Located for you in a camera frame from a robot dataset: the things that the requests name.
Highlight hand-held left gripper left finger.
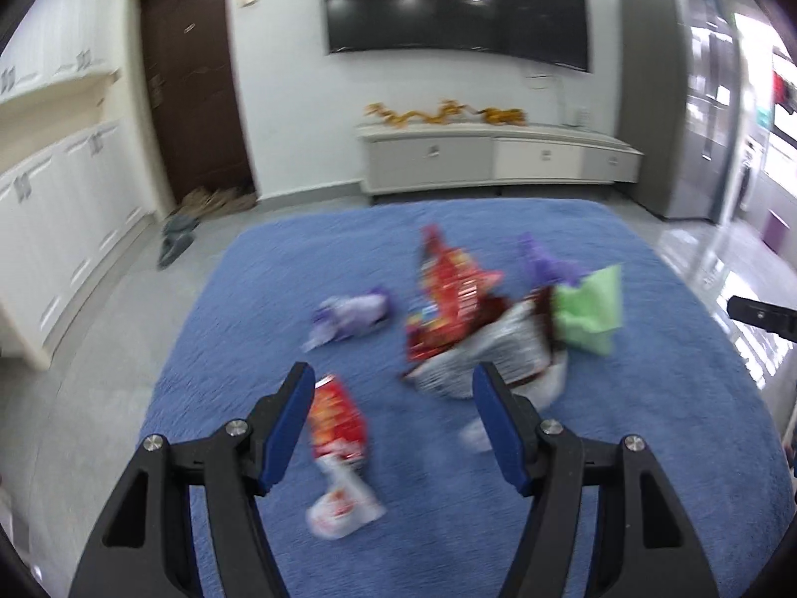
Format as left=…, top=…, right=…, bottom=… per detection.
left=67, top=361, right=316, bottom=598

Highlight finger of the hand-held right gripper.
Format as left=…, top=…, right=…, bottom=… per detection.
left=727, top=296, right=797, bottom=340

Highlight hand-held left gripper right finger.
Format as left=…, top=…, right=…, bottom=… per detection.
left=471, top=361, right=723, bottom=598

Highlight red orange snack packet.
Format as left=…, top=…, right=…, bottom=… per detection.
left=309, top=374, right=368, bottom=458

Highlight white plastic wrapper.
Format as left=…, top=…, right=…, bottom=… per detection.
left=459, top=358, right=569, bottom=454

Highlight white red wrapper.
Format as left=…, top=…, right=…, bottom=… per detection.
left=305, top=454, right=387, bottom=540

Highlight silver foil bag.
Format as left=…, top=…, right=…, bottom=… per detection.
left=401, top=290, right=567, bottom=400

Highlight purple white wrapper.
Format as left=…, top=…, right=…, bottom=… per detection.
left=303, top=287, right=396, bottom=350

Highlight green packet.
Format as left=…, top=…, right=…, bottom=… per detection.
left=551, top=263, right=624, bottom=356

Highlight large red snack bag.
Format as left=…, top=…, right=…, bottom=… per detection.
left=404, top=224, right=505, bottom=362

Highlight purple stool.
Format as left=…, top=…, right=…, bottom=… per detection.
left=763, top=208, right=797, bottom=250

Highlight blue fleece blanket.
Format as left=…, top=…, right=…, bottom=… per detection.
left=140, top=199, right=795, bottom=598

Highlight row of hanging clothes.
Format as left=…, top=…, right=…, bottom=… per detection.
left=771, top=50, right=797, bottom=116

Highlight grey steel refrigerator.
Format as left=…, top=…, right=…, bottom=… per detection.
left=616, top=0, right=742, bottom=222

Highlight beige shoe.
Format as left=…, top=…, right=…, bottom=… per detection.
left=179, top=190, right=219, bottom=216
left=215, top=187, right=258, bottom=211

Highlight white television cabinet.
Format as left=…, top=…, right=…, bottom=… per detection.
left=356, top=121, right=644, bottom=195

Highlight golden dragon ornament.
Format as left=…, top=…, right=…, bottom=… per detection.
left=364, top=100, right=480, bottom=129

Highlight dark brown door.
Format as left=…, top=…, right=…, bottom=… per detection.
left=138, top=0, right=255, bottom=208

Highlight white wall cupboards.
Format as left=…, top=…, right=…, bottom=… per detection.
left=0, top=0, right=156, bottom=371

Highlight black wall television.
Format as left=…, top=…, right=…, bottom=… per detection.
left=324, top=0, right=590, bottom=72

